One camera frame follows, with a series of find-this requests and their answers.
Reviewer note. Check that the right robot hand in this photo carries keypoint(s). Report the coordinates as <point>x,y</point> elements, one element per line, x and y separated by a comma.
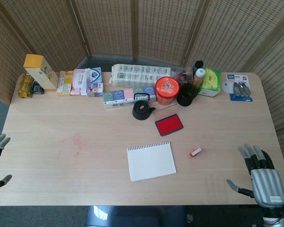
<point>267,184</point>

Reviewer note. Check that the black teapot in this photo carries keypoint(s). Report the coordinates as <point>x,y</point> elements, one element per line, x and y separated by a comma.
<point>140,111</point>

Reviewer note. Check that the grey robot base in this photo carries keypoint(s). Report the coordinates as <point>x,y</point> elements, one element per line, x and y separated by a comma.
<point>132,216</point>

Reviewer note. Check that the green tissue box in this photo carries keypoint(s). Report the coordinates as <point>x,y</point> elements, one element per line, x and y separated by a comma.
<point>210,82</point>

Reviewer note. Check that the small black plastic object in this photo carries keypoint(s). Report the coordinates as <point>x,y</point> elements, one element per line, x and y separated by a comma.
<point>36,88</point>

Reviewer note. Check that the white round disc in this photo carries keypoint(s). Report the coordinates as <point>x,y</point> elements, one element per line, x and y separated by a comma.
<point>225,86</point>

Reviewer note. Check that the gold foil pack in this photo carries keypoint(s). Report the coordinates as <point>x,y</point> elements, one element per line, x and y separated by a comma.
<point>24,86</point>

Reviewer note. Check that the orange lidded tub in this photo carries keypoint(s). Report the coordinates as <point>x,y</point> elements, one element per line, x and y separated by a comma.
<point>166,91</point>

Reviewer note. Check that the woven folding screen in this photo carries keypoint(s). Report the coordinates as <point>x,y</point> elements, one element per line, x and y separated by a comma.
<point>165,28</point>

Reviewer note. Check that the red ink pad clear lid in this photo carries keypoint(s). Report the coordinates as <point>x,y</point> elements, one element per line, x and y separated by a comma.
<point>168,124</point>

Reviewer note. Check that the black mesh pen cup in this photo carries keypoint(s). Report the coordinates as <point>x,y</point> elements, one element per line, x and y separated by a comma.
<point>186,94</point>

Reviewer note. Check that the brown bottle white cap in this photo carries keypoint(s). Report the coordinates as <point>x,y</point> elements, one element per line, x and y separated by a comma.
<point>198,76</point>

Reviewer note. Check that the large clear-wrapped tissue pack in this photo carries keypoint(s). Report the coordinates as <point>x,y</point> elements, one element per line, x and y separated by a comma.
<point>137,74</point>

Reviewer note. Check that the white spiral notebook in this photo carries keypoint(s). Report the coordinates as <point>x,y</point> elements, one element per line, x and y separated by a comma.
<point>151,161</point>

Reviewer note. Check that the yellow flat box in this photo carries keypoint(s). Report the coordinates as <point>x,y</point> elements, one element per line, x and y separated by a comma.
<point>65,82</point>

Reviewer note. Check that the five-colour tissue multipack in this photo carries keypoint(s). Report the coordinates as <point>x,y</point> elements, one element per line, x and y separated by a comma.
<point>123,95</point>

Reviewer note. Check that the clear plastic box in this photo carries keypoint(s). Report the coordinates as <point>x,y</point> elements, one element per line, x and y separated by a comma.
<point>184,74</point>

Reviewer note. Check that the small purple box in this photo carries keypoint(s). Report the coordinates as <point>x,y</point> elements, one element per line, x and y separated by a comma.
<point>94,89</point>

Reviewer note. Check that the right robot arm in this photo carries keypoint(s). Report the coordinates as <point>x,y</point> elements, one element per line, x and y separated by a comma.
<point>274,217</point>

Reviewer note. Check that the pink wet wipes pack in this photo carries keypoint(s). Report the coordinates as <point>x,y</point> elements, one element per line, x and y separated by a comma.
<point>79,81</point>

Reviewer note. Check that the blue and white pack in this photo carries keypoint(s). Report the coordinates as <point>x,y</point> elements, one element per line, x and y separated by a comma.
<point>95,74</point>

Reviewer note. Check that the white and red stamp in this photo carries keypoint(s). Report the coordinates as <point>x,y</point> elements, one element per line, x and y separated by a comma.
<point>196,151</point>

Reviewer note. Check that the tall cream carton orange top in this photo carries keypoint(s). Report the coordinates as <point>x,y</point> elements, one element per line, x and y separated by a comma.
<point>41,73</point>

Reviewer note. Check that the dark capped bottle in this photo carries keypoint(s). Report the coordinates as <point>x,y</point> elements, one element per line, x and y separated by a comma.
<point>199,64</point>

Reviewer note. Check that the blue blister card hooks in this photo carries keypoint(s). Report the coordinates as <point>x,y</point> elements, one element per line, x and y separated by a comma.
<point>239,87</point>

